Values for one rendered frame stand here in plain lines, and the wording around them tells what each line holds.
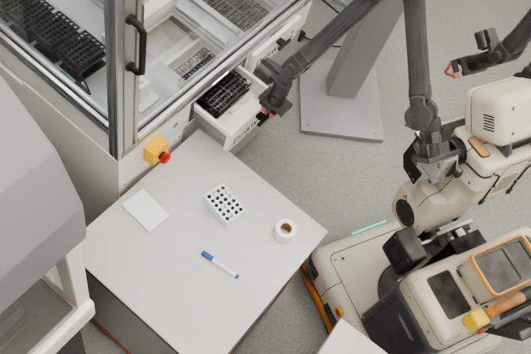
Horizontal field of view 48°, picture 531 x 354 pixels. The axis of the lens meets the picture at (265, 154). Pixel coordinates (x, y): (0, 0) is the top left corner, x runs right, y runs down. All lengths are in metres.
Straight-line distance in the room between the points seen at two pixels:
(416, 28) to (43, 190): 1.10
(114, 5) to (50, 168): 0.41
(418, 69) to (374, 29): 1.19
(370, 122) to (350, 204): 0.51
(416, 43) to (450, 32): 2.27
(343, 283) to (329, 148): 0.87
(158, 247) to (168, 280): 0.11
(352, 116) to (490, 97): 1.58
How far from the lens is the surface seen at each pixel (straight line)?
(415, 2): 1.73
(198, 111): 2.03
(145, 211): 1.96
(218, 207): 1.96
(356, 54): 3.04
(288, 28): 2.28
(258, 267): 1.94
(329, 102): 3.27
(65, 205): 1.13
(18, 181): 1.04
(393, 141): 3.31
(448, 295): 2.07
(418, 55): 1.75
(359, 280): 2.56
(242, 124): 1.97
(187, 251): 1.93
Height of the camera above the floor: 2.55
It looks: 57 degrees down
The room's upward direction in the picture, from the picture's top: 21 degrees clockwise
